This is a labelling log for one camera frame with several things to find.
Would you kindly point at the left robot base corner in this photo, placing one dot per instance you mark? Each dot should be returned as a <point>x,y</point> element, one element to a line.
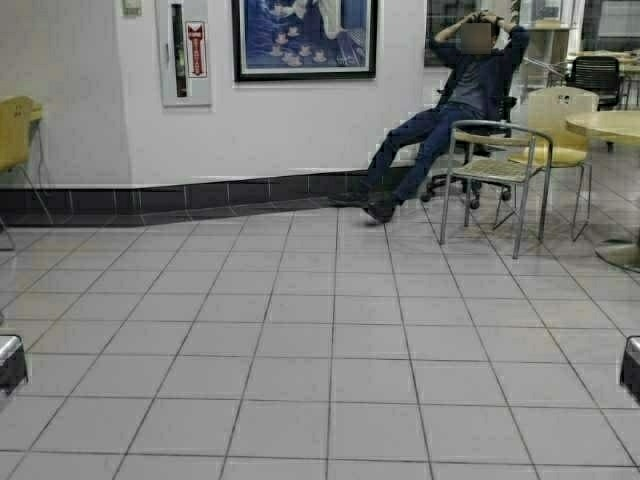
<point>14,369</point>

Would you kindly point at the black rolling office chair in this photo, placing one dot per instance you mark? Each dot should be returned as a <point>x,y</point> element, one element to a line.
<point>467,151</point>

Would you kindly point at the framed blue poster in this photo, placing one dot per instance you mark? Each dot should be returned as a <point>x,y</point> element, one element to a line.
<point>304,40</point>

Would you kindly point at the seated person in dark clothes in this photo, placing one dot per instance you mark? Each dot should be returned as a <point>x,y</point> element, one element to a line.
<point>483,50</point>

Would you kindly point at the yellow wooden chair by round table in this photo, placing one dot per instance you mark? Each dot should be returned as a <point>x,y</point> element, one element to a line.
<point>548,110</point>

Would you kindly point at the white fire extinguisher cabinet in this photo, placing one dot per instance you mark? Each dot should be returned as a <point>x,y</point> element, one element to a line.
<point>183,33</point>

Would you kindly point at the round yellow table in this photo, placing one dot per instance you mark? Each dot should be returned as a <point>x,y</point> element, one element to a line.
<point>615,127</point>

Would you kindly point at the black office chair background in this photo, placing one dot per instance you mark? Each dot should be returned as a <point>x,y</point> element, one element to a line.
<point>599,75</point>

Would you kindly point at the yellow chair at left edge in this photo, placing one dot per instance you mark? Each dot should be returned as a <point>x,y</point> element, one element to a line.
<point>16,120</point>

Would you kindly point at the metal frame woven chair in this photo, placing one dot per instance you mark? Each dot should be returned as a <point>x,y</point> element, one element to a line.
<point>489,170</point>

